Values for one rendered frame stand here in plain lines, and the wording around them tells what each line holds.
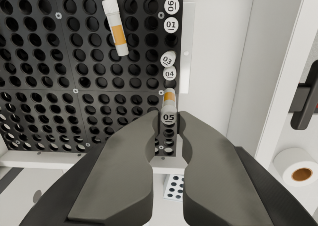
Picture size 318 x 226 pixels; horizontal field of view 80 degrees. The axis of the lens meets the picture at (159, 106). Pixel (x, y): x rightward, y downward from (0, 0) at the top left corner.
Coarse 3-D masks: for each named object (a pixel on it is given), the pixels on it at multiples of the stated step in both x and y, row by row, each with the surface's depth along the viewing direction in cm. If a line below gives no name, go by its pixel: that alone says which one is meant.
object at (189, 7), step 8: (184, 8) 21; (192, 8) 21; (184, 16) 21; (192, 16) 21; (184, 24) 22; (192, 24) 22; (184, 32) 22; (192, 32) 22; (184, 40) 22; (192, 40) 22; (184, 48) 23; (184, 56) 23; (184, 64) 24; (184, 72) 24; (184, 80) 25; (184, 88) 25
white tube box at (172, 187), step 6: (168, 174) 42; (174, 174) 40; (180, 174) 40; (168, 180) 41; (174, 180) 41; (180, 180) 41; (168, 186) 42; (174, 186) 42; (180, 186) 42; (168, 192) 43; (174, 192) 43; (180, 192) 43; (168, 198) 44; (174, 198) 44; (180, 198) 44
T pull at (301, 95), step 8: (312, 64) 18; (312, 72) 18; (312, 80) 18; (304, 88) 18; (312, 88) 18; (296, 96) 18; (304, 96) 18; (312, 96) 18; (296, 104) 19; (304, 104) 19; (312, 104) 18; (296, 112) 20; (304, 112) 19; (312, 112) 19; (296, 120) 20; (304, 120) 19; (296, 128) 20; (304, 128) 20
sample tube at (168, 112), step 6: (168, 90) 17; (174, 90) 18; (168, 96) 16; (174, 96) 16; (168, 102) 15; (174, 102) 15; (162, 108) 14; (168, 108) 14; (174, 108) 14; (162, 114) 14; (168, 114) 14; (174, 114) 14; (162, 120) 14; (168, 120) 14; (174, 120) 14
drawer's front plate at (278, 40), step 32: (256, 0) 20; (288, 0) 15; (256, 32) 20; (288, 32) 15; (256, 64) 20; (288, 64) 15; (256, 96) 20; (288, 96) 17; (256, 128) 20; (256, 160) 20
